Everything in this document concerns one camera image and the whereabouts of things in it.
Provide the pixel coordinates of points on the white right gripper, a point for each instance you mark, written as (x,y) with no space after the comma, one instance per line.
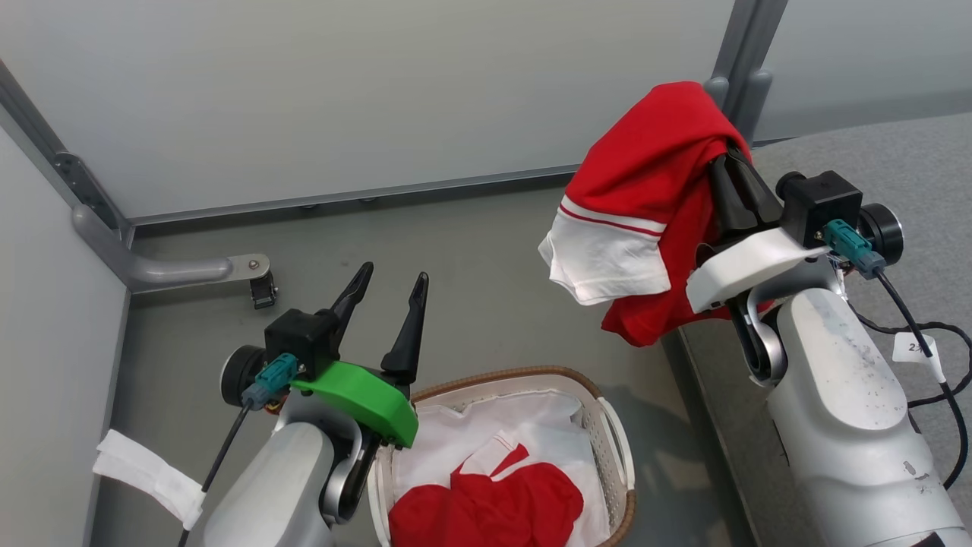
(748,266)

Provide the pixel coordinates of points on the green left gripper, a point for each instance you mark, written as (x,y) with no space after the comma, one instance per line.
(364,395)

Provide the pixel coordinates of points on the red shirt with white sleeve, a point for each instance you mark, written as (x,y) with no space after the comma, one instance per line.
(645,197)

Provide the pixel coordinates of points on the red and white garment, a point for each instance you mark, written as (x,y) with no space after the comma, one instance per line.
(493,505)

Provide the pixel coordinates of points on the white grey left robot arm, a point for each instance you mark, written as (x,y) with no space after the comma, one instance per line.
(281,486)

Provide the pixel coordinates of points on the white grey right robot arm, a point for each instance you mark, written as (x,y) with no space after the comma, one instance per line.
(850,410)

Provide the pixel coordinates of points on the white basket liner cloth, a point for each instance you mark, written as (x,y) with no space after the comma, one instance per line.
(463,437)

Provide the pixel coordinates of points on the white laundry basket brown rim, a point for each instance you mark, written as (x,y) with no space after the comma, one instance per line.
(611,448)

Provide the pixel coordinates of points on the black caster wheel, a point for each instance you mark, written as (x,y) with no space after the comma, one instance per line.
(263,292)

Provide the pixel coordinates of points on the grey fabric sofa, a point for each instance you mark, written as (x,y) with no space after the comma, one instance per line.
(896,159)

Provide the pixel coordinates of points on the grey metal partition foot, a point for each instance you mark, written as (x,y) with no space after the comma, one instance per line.
(167,270)

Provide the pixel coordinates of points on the dark metal hinge plate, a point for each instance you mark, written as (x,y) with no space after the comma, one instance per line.
(87,190)

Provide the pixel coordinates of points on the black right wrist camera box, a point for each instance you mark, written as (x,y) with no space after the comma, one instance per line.
(820,205)

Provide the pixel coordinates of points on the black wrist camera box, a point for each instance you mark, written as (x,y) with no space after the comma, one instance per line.
(820,205)
(300,338)

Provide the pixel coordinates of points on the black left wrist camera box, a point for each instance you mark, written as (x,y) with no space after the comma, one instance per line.
(300,338)

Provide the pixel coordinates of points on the grey partition bottom rail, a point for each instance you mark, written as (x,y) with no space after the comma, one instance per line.
(342,199)

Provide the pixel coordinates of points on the grey partition post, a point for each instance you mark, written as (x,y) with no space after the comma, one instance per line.
(748,68)

